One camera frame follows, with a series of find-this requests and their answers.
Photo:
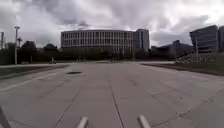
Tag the row of dark trees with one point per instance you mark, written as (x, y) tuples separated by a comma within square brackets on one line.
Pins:
[(66, 54)]

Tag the round dark manhole cover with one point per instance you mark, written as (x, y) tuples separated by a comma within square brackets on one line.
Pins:
[(74, 72)]

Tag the grass strip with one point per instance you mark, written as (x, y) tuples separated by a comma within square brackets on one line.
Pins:
[(200, 67), (20, 71)]

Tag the low dark building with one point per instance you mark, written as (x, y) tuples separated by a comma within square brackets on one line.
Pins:
[(173, 49)]

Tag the tall pale pole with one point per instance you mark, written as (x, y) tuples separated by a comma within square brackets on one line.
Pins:
[(15, 46)]

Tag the large curved pale building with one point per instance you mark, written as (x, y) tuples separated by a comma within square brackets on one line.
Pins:
[(100, 40)]

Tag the robot's own part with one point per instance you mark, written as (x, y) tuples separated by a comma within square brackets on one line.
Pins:
[(144, 121), (82, 122)]

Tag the dark slanted building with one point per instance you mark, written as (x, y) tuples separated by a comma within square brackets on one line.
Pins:
[(205, 39), (221, 38)]

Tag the grey concrete slab pavement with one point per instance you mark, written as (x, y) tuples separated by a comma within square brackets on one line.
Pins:
[(110, 96)]

